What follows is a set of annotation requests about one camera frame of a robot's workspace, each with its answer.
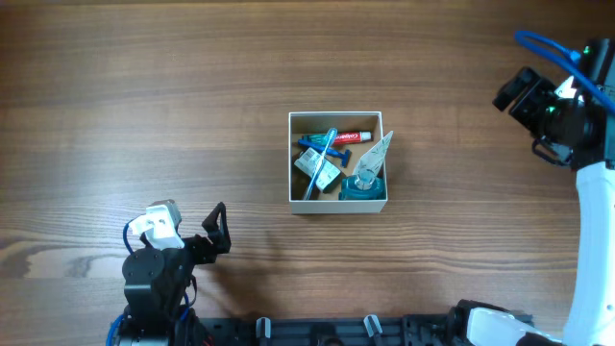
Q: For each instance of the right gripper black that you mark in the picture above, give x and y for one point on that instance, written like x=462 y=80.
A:
x=524 y=97

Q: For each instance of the red green Colgate toothpaste tube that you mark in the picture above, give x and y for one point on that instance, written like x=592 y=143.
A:
x=340 y=139

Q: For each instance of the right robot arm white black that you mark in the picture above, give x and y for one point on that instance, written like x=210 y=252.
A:
x=591 y=316

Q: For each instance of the white cardboard box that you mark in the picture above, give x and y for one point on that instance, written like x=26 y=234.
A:
x=302 y=123

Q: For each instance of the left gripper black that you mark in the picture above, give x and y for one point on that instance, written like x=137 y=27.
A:
x=204 y=245

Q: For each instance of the white Pantene conditioner tube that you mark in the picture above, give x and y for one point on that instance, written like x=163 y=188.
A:
x=373 y=160

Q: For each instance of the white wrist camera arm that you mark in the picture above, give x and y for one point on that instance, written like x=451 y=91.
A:
x=567 y=91
x=158 y=227

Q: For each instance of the green white soap pack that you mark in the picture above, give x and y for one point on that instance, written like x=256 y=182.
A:
x=310 y=162

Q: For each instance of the blue disposable razor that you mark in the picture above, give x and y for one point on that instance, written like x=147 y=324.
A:
x=343 y=155

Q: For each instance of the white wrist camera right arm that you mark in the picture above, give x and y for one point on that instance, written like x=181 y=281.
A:
x=567 y=91

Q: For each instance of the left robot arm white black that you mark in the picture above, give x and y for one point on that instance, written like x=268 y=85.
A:
x=157 y=273

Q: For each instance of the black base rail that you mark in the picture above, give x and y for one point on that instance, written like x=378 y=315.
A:
x=413 y=329

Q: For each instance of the blue Listerine mouthwash bottle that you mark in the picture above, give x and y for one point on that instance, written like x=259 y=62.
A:
x=363 y=186

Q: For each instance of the blue white toothbrush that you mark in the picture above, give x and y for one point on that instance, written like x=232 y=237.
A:
x=330 y=138

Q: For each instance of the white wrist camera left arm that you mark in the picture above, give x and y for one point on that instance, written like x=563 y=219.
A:
x=158 y=227

